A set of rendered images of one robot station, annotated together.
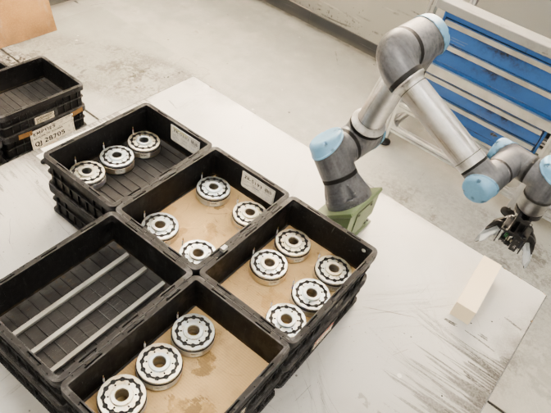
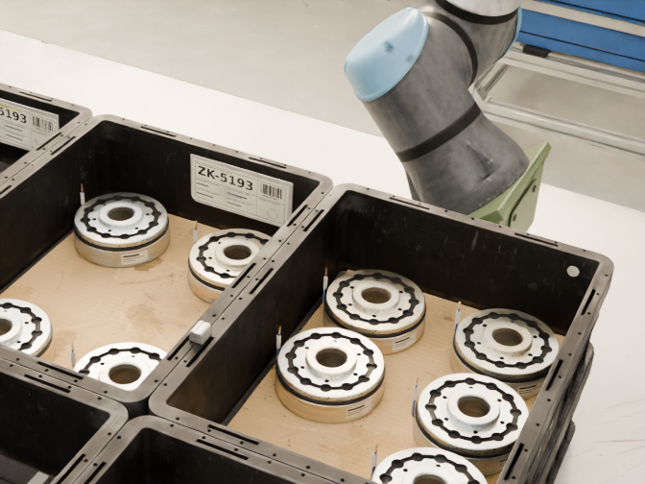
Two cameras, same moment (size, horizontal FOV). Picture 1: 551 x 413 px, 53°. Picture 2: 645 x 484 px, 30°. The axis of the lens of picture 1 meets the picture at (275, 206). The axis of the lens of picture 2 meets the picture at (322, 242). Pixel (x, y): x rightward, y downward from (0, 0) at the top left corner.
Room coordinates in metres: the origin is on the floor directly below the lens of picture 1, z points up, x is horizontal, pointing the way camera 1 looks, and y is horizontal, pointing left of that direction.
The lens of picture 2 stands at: (0.11, 0.10, 1.60)
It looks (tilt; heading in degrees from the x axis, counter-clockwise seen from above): 35 degrees down; 353
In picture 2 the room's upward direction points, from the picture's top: 3 degrees clockwise
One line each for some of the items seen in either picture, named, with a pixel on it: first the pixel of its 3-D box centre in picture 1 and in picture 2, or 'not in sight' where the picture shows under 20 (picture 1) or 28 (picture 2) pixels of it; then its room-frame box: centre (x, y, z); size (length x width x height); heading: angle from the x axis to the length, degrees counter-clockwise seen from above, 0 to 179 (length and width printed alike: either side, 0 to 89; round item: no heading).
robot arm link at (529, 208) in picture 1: (535, 203); not in sight; (1.14, -0.65, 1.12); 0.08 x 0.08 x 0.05
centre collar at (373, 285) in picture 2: (293, 241); (375, 297); (1.07, -0.07, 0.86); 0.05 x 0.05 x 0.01
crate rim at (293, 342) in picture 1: (292, 264); (400, 336); (0.94, -0.07, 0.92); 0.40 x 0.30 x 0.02; 151
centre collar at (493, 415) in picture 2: (311, 292); (473, 408); (0.90, -0.14, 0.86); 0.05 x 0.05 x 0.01
